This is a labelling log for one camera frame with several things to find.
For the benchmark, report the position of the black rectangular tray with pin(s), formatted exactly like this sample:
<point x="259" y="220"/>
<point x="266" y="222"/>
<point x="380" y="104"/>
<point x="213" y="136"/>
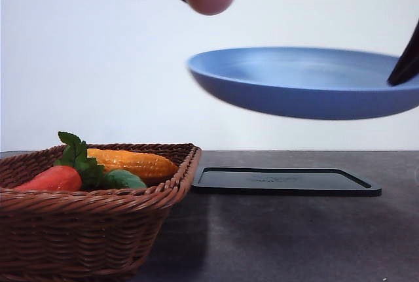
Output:
<point x="279" y="182"/>

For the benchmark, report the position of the yellow plastic corn cob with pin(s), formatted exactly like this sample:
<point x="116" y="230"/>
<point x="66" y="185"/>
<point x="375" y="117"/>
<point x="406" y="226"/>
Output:
<point x="148" y="166"/>

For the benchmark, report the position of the green plastic pepper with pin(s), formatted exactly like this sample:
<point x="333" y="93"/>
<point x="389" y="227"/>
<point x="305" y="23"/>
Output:
<point x="119" y="178"/>

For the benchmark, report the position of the blue round plate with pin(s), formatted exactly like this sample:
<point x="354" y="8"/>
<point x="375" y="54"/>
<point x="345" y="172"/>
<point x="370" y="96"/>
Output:
<point x="312" y="83"/>

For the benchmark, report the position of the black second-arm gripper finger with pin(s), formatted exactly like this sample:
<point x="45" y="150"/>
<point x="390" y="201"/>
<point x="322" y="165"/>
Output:
<point x="407" y="66"/>

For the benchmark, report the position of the brown wicker basket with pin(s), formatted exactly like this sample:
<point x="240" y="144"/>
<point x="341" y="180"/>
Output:
<point x="90" y="235"/>

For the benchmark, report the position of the orange plastic carrot with leaves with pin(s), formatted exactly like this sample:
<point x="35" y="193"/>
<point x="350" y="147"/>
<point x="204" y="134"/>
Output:
<point x="74" y="172"/>

